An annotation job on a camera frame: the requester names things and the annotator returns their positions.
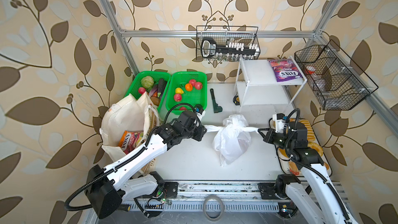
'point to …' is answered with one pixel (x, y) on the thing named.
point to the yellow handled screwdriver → (128, 207)
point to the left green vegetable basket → (136, 83)
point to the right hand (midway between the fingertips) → (259, 132)
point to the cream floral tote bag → (129, 112)
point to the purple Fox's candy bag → (285, 69)
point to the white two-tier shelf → (268, 82)
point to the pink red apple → (198, 85)
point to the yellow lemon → (179, 90)
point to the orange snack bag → (129, 140)
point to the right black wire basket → (339, 84)
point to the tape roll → (215, 197)
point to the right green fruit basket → (185, 89)
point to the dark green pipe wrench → (216, 108)
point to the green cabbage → (147, 82)
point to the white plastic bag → (232, 141)
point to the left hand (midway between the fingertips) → (206, 128)
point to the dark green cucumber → (161, 85)
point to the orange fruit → (188, 87)
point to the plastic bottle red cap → (311, 70)
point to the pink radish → (142, 90)
